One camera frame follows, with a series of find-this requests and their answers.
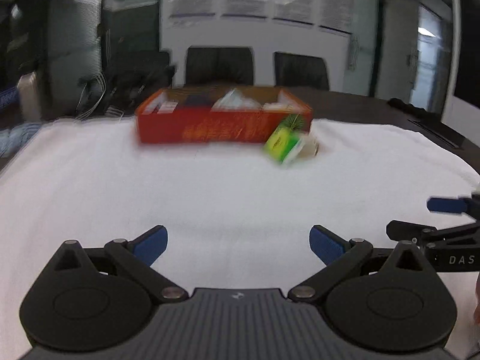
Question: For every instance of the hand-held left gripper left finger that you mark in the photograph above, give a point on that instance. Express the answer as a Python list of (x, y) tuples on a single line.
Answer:
[(152, 245)]

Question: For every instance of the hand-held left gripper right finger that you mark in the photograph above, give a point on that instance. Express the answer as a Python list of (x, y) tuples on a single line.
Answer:
[(326, 245)]

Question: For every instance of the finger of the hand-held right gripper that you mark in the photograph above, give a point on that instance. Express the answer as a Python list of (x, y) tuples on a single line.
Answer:
[(405, 230), (446, 205)]

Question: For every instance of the orange cardboard box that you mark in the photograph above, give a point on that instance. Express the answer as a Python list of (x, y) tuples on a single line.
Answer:
[(210, 129)]

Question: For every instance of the person's right hand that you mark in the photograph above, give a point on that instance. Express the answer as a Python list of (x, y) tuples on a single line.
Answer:
[(477, 303)]

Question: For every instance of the white towel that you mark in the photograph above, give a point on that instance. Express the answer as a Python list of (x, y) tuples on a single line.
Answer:
[(225, 195)]

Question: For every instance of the small clear container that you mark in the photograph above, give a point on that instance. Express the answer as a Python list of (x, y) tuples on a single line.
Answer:
[(311, 146)]

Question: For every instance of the green tissue packet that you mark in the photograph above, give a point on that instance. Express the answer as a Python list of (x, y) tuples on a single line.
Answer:
[(283, 144)]

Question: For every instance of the black equipment pile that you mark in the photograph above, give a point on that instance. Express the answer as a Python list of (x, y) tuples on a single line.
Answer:
[(123, 93)]

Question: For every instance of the light blue cloth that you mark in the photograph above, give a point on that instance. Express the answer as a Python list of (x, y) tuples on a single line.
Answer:
[(17, 140)]

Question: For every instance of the black office chair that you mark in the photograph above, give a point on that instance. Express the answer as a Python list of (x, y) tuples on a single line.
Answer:
[(302, 71), (157, 63), (219, 65)]

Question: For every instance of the dark glass cabinet door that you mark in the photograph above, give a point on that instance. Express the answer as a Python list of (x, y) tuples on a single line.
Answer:
[(127, 11)]

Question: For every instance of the glass door with frame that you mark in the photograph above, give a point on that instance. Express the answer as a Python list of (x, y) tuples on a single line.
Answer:
[(420, 45)]

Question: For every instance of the blue wall sign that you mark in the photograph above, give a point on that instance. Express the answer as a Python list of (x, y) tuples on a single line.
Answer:
[(7, 97)]

